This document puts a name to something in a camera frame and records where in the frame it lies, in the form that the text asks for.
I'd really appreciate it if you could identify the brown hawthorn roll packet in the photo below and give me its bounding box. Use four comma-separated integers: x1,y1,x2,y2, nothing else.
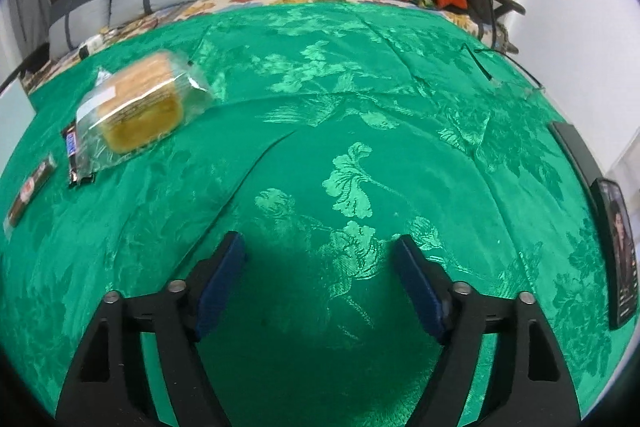
3,153,56,239

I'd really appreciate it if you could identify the packaged bread loaf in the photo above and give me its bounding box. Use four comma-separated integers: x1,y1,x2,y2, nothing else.
75,50,217,176

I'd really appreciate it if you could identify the black smartphone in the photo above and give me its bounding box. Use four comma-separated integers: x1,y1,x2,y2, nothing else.
591,178,639,329

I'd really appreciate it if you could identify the black chocolate bar packet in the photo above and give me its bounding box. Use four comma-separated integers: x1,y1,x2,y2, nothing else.
61,120,96,188

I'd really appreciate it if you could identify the black tablet device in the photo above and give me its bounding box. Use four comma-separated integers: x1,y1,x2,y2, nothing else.
548,121,602,192

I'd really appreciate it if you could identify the green patterned bedspread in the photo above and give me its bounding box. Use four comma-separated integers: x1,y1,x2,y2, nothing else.
1,5,632,426

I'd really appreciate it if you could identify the floral bed sheet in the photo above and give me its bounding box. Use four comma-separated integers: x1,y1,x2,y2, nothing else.
21,0,508,105

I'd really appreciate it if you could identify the black cable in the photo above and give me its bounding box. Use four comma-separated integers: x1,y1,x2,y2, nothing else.
459,0,547,90

